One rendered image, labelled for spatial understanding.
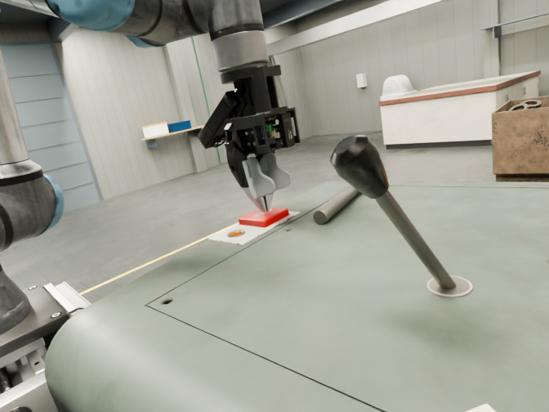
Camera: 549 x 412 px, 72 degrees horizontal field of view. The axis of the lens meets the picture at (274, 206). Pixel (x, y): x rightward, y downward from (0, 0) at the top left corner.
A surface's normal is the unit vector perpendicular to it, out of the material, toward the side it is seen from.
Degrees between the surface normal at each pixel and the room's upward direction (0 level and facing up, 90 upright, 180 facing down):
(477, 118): 90
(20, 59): 90
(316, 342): 0
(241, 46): 90
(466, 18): 90
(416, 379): 0
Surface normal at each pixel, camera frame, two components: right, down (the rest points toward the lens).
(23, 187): 0.85, 0.11
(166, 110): 0.68, 0.08
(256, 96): -0.65, 0.33
